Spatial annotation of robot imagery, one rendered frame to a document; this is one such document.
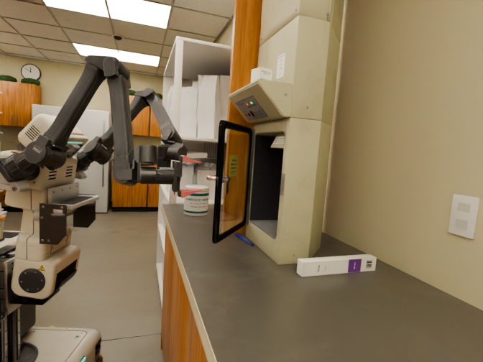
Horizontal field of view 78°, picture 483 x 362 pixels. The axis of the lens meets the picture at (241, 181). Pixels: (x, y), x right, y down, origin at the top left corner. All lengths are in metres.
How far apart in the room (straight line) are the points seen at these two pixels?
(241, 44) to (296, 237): 0.80
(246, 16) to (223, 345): 1.17
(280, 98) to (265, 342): 0.65
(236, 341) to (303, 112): 0.66
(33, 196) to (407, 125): 1.43
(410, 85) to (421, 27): 0.18
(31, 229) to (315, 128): 1.17
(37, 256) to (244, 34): 1.21
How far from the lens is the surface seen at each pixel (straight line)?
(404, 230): 1.18
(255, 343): 0.64
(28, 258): 1.49
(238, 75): 1.30
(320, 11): 1.08
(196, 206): 1.58
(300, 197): 0.98
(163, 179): 1.01
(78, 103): 1.19
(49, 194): 1.38
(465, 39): 1.13
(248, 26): 1.37
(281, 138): 1.06
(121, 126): 1.08
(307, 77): 0.99
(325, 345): 0.67
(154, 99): 1.58
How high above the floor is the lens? 1.30
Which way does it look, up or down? 6 degrees down
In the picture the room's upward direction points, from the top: 4 degrees clockwise
